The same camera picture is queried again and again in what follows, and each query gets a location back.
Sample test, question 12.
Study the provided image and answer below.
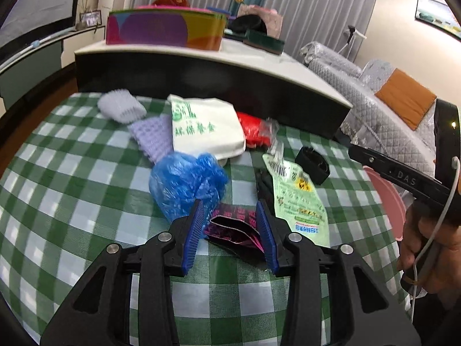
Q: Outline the white top black coffee table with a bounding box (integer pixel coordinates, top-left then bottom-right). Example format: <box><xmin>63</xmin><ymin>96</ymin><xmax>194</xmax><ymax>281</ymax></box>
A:
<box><xmin>74</xmin><ymin>38</ymin><xmax>354</xmax><ymax>139</ymax></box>

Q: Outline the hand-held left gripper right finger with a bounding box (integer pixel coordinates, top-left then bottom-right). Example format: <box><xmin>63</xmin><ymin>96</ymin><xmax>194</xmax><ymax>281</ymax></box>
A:
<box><xmin>255</xmin><ymin>200</ymin><xmax>422</xmax><ymax>346</ymax></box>

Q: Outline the white cable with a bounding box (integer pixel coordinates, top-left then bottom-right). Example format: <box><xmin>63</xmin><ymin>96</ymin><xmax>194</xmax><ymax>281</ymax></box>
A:
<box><xmin>410</xmin><ymin>157</ymin><xmax>461</xmax><ymax>322</ymax></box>

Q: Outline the green printed packet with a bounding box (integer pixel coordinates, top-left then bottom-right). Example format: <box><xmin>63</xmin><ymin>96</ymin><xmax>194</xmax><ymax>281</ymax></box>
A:
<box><xmin>262</xmin><ymin>153</ymin><xmax>330</xmax><ymax>249</ymax></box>

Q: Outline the grey curtain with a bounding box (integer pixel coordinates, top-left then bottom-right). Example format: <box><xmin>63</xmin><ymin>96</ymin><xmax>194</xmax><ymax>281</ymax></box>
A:
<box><xmin>130</xmin><ymin>0</ymin><xmax>381</xmax><ymax>68</ymax></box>

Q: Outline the white bag with green print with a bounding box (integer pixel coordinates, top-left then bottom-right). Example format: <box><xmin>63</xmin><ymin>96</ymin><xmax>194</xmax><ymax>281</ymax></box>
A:
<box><xmin>167</xmin><ymin>94</ymin><xmax>247</xmax><ymax>161</ymax></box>

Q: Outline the white stand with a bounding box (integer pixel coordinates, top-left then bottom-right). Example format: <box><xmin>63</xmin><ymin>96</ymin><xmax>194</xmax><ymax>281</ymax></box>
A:
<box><xmin>339</xmin><ymin>25</ymin><xmax>366</xmax><ymax>59</ymax></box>

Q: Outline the black crumpled bag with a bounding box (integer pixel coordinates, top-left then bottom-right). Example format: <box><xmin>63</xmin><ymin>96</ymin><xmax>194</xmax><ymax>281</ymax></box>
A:
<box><xmin>255</xmin><ymin>169</ymin><xmax>279</xmax><ymax>207</ymax></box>

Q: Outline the clear straws bundle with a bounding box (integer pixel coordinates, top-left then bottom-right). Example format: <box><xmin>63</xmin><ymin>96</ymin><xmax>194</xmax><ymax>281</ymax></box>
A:
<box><xmin>264</xmin><ymin>130</ymin><xmax>288</xmax><ymax>166</ymax></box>

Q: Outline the grey quilted sofa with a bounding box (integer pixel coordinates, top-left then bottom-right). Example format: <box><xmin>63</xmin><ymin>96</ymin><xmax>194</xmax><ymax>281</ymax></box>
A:
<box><xmin>300</xmin><ymin>41</ymin><xmax>444</xmax><ymax>178</ymax></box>

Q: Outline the white rod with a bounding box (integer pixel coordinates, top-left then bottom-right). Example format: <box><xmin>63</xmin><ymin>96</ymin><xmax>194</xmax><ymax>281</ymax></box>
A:
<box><xmin>24</xmin><ymin>29</ymin><xmax>74</xmax><ymax>50</ymax></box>

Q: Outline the framed wall picture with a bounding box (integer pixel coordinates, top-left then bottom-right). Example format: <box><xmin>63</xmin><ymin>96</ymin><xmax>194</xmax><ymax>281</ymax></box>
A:
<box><xmin>414</xmin><ymin>0</ymin><xmax>461</xmax><ymax>39</ymax></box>

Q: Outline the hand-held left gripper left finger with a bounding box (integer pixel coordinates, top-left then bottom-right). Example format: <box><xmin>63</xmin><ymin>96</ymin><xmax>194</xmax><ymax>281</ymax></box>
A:
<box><xmin>39</xmin><ymin>199</ymin><xmax>209</xmax><ymax>346</ymax></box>

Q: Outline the green checked tablecloth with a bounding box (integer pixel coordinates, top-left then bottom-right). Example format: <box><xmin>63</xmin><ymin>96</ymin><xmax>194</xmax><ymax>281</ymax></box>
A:
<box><xmin>0</xmin><ymin>92</ymin><xmax>407</xmax><ymax>346</ymax></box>

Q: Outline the blue plastic bag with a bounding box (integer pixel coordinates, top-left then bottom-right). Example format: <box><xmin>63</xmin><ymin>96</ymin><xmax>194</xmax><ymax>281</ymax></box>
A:
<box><xmin>149</xmin><ymin>152</ymin><xmax>228</xmax><ymax>224</ymax></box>

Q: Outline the small black box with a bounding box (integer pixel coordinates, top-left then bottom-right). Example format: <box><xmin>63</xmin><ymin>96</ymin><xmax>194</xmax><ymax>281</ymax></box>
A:
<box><xmin>294</xmin><ymin>146</ymin><xmax>330</xmax><ymax>185</ymax></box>

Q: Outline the colourful cardboard box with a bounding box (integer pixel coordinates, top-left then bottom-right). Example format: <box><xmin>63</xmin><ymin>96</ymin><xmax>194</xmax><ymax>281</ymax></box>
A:
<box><xmin>105</xmin><ymin>7</ymin><xmax>231</xmax><ymax>52</ymax></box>

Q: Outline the pink paper bag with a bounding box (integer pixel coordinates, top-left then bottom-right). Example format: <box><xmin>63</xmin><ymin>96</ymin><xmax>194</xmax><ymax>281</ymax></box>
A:
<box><xmin>238</xmin><ymin>4</ymin><xmax>283</xmax><ymax>39</ymax></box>

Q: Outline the red plastic bag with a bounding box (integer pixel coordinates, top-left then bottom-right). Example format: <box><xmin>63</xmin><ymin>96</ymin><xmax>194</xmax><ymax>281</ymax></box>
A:
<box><xmin>236</xmin><ymin>112</ymin><xmax>275</xmax><ymax>148</ymax></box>

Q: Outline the black hat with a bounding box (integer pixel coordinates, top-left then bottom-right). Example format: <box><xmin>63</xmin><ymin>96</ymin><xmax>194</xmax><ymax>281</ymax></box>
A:
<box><xmin>228</xmin><ymin>15</ymin><xmax>268</xmax><ymax>34</ymax></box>

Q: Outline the green white television cabinet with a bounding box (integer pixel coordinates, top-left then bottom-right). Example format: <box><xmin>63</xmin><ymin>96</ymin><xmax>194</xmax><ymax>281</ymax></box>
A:
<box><xmin>0</xmin><ymin>27</ymin><xmax>77</xmax><ymax>114</ymax></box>

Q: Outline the pink plastic bin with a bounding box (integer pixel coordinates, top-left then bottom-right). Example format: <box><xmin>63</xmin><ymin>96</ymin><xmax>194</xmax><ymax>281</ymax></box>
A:
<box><xmin>363</xmin><ymin>166</ymin><xmax>409</xmax><ymax>243</ymax></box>

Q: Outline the cloth covered television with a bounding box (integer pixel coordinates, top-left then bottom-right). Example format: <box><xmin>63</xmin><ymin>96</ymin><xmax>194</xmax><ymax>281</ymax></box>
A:
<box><xmin>0</xmin><ymin>0</ymin><xmax>79</xmax><ymax>49</ymax></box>

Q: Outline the pink flat lid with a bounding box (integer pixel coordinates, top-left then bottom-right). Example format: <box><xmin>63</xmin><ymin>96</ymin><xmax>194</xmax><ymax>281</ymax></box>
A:
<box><xmin>136</xmin><ymin>4</ymin><xmax>192</xmax><ymax>10</ymax></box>

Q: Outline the orange cushion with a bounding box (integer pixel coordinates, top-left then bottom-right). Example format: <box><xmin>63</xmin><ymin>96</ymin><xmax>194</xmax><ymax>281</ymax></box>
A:
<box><xmin>375</xmin><ymin>68</ymin><xmax>437</xmax><ymax>131</ymax></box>

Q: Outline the person's right hand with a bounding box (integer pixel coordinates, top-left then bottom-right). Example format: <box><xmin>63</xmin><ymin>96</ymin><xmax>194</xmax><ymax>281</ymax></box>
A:
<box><xmin>398</xmin><ymin>204</ymin><xmax>461</xmax><ymax>300</ymax></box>

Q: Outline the black pink foil wrapper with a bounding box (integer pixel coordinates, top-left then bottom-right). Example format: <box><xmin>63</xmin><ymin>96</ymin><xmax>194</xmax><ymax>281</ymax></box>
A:
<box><xmin>205</xmin><ymin>204</ymin><xmax>269</xmax><ymax>271</ymax></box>

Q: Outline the small photo frame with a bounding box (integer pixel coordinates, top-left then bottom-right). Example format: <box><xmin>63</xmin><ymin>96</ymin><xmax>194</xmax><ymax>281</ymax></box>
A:
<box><xmin>79</xmin><ymin>10</ymin><xmax>101</xmax><ymax>30</ymax></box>

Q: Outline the dark green box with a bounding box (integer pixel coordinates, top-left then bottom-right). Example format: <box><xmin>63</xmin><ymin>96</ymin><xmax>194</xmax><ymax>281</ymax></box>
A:
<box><xmin>243</xmin><ymin>29</ymin><xmax>286</xmax><ymax>56</ymax></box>

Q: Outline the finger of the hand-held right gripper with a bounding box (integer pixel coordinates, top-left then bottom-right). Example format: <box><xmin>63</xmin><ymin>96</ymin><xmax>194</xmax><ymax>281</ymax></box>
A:
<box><xmin>348</xmin><ymin>143</ymin><xmax>390</xmax><ymax>185</ymax></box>

